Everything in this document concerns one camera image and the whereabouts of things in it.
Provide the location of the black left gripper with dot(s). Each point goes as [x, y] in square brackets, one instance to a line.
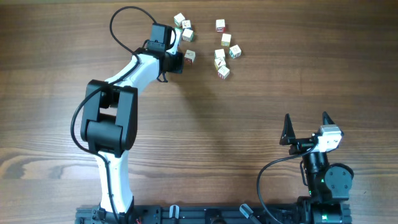
[176, 62]

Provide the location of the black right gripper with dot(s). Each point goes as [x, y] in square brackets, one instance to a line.
[289, 135]

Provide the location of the red U letter block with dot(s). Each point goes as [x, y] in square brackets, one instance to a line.
[223, 72]

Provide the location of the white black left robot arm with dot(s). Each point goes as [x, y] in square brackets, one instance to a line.
[110, 111]

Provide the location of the teal letter block far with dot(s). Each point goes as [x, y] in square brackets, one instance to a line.
[178, 19]

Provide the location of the white animal picture block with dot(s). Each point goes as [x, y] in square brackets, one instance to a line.
[187, 35]

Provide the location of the blue letter block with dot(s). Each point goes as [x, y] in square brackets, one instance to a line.
[186, 24]

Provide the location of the red O letter block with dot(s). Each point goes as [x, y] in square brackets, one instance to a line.
[189, 56]

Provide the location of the green F letter block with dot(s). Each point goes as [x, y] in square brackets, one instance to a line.
[220, 53]

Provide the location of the red X letter block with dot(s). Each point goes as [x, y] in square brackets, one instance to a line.
[220, 25]

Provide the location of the yellow K letter block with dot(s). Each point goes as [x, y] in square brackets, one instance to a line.
[219, 62]

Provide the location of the yellow plain top block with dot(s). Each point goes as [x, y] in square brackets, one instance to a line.
[226, 40]

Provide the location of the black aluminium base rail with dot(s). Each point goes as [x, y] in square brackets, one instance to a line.
[279, 213]

